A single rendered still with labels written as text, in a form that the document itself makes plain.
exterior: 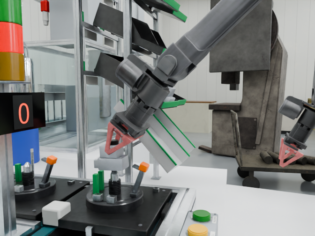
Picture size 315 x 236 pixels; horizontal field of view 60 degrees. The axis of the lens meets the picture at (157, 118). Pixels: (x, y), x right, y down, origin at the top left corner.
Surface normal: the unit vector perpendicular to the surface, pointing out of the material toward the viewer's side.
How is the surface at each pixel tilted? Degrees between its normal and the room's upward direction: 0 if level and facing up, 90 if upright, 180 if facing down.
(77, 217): 0
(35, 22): 90
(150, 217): 0
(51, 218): 90
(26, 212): 0
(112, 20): 90
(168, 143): 90
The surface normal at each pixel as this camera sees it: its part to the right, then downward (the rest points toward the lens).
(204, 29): -0.29, -0.08
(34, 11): 0.92, 0.04
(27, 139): 0.66, 0.07
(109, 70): -0.43, 0.09
